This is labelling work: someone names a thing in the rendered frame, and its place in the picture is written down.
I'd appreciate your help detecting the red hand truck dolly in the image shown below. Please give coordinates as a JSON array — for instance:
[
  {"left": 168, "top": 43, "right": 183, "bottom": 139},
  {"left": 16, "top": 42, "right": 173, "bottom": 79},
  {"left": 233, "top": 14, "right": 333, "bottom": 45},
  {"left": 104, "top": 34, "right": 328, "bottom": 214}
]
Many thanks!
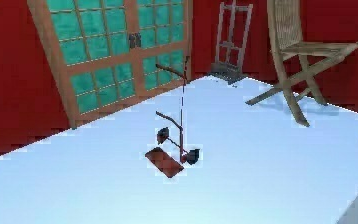
[{"left": 144, "top": 55, "right": 201, "bottom": 179}]

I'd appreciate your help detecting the grey wooden easel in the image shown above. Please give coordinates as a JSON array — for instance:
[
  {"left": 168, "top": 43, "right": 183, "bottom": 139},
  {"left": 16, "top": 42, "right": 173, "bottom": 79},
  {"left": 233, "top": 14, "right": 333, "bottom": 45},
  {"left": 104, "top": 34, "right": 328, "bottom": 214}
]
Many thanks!
[{"left": 209, "top": 0, "right": 254, "bottom": 86}]

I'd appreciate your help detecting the wooden glass-paned double door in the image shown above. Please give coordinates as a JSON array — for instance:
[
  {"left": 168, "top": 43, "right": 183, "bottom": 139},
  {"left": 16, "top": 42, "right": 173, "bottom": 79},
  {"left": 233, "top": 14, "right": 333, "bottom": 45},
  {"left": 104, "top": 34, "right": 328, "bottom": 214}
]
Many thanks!
[{"left": 26, "top": 0, "right": 194, "bottom": 130}]

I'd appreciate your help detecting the wooden folding chair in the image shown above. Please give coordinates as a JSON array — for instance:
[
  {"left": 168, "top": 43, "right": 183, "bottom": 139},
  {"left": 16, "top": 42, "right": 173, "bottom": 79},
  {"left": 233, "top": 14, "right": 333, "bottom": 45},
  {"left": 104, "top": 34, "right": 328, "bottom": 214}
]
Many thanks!
[{"left": 245, "top": 0, "right": 358, "bottom": 128}]

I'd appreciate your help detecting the black door handle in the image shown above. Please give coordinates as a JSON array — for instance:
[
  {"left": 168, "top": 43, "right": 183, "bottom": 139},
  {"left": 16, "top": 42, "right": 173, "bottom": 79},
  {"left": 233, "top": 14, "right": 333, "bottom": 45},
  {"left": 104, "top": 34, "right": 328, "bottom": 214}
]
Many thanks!
[{"left": 128, "top": 32, "right": 142, "bottom": 50}]

